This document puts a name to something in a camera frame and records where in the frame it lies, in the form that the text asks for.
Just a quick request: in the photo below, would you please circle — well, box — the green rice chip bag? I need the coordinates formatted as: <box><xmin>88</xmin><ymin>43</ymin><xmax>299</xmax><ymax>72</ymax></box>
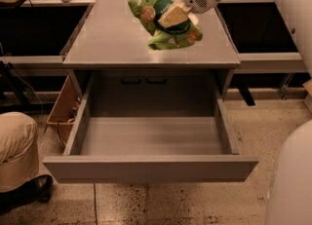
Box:
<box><xmin>128</xmin><ymin>0</ymin><xmax>203</xmax><ymax>51</ymax></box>

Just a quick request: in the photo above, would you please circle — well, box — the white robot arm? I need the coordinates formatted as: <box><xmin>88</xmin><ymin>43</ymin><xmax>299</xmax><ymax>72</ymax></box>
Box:
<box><xmin>159</xmin><ymin>0</ymin><xmax>312</xmax><ymax>225</ymax></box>

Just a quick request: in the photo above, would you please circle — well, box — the grey cabinet with counter top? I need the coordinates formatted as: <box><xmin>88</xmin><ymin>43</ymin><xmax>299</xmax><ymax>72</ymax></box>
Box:
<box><xmin>64</xmin><ymin>0</ymin><xmax>239</xmax><ymax>117</ymax></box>

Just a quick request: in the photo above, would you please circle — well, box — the open grey top drawer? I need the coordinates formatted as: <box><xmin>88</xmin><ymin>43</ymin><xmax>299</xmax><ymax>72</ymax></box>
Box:
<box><xmin>44</xmin><ymin>73</ymin><xmax>258</xmax><ymax>183</ymax></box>

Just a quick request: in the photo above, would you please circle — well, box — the wooden box beside cabinet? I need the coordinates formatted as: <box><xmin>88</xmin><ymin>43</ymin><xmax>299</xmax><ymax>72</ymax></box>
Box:
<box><xmin>47</xmin><ymin>76</ymin><xmax>80</xmax><ymax>145</ymax></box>

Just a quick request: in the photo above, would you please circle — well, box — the beige trouser leg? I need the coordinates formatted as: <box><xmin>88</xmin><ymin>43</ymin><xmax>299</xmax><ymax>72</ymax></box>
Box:
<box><xmin>0</xmin><ymin>112</ymin><xmax>39</xmax><ymax>193</ymax></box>

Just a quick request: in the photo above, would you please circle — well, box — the black leather shoe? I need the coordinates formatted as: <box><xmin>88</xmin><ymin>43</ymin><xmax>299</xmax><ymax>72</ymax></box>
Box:
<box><xmin>0</xmin><ymin>174</ymin><xmax>54</xmax><ymax>215</ymax></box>

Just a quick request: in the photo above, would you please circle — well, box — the grey metal rail frame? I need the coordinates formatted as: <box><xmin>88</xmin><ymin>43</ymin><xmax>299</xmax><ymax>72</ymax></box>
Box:
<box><xmin>1</xmin><ymin>0</ymin><xmax>306</xmax><ymax>73</ymax></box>

